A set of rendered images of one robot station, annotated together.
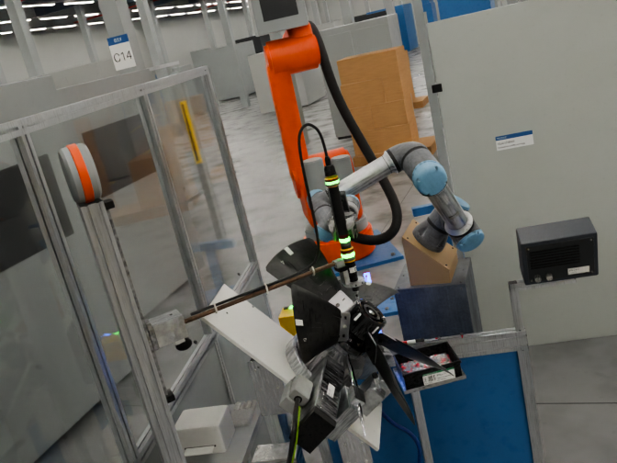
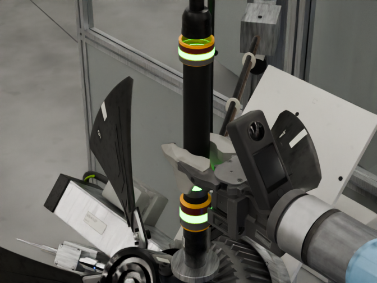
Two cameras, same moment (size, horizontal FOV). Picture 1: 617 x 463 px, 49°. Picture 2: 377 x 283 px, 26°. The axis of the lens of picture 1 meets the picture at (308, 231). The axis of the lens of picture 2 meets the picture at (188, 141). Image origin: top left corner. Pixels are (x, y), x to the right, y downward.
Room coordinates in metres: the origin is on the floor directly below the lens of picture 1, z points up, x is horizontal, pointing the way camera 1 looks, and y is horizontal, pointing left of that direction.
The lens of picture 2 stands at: (2.58, -0.84, 2.09)
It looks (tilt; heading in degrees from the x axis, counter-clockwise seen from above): 33 degrees down; 126
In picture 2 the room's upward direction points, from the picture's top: straight up
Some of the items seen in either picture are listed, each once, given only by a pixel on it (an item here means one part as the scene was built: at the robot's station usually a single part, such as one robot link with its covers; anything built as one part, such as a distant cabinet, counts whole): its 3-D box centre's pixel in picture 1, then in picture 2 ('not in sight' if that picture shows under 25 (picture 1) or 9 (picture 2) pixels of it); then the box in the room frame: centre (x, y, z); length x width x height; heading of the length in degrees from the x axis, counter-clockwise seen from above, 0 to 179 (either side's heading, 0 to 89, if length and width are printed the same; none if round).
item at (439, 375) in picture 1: (427, 366); not in sight; (2.23, -0.32, 0.84); 0.22 x 0.17 x 0.07; 92
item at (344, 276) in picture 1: (348, 270); (196, 236); (2.07, -0.10, 1.34); 0.09 x 0.07 x 0.10; 113
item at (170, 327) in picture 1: (165, 329); (261, 27); (1.83, 0.47, 1.38); 0.10 x 0.07 x 0.08; 113
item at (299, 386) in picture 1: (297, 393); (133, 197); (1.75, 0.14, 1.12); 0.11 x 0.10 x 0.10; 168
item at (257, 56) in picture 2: (183, 342); (257, 62); (1.84, 0.44, 1.32); 0.05 x 0.04 x 0.05; 113
